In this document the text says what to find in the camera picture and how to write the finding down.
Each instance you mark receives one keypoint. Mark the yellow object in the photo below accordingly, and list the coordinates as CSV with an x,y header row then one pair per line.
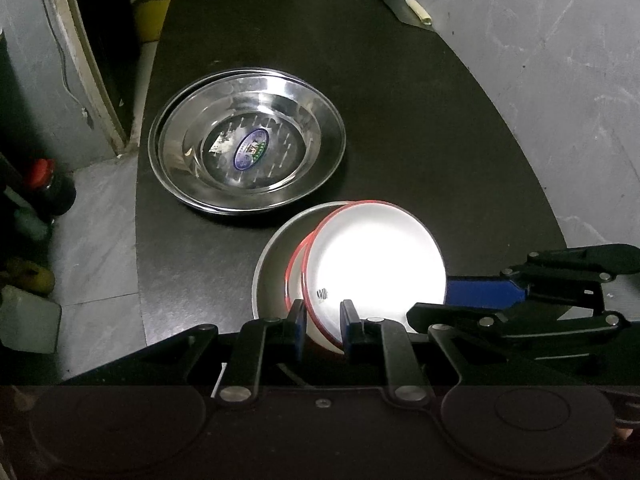
x,y
30,275

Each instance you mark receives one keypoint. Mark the yellow bin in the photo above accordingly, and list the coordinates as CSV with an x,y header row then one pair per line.
x,y
150,17

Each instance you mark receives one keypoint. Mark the cream door frame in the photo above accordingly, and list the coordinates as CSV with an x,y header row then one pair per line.
x,y
95,85

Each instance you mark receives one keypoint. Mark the steel plate with oval sticker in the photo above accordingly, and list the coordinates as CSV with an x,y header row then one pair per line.
x,y
250,150

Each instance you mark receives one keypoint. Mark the steel bowl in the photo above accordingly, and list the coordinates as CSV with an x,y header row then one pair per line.
x,y
270,270

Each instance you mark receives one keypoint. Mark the white plastic container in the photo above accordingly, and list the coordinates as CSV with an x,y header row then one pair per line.
x,y
27,320

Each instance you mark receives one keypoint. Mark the green bottle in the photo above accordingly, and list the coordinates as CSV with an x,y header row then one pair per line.
x,y
30,222

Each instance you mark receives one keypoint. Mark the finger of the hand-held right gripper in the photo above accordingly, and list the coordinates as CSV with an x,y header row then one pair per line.
x,y
480,290
500,322

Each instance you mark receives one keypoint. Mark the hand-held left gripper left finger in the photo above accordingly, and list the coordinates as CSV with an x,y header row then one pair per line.
x,y
299,325

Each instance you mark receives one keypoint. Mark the plain steel plate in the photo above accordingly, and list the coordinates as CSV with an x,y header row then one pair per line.
x,y
154,152

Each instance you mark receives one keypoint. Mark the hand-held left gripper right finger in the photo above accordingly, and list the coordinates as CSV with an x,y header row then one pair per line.
x,y
347,325

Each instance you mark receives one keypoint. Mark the white red-rimmed bowl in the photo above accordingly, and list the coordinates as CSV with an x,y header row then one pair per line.
x,y
375,260
295,282

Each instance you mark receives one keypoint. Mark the dark bottle with red cap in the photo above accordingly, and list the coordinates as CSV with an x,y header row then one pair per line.
x,y
55,192

